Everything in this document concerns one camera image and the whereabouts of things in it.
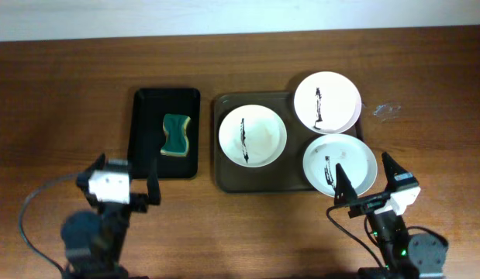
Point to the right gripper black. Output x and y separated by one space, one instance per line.
370 203

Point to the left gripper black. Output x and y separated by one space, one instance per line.
136 199

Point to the white plate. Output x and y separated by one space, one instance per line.
252 136
327 103
355 157

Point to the green yellow sponge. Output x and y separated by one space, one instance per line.
176 139

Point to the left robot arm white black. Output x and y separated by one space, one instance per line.
94 239

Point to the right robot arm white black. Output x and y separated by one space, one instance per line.
404 255

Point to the black plastic tray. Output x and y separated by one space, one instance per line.
146 138

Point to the brown serving tray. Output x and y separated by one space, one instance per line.
285 174

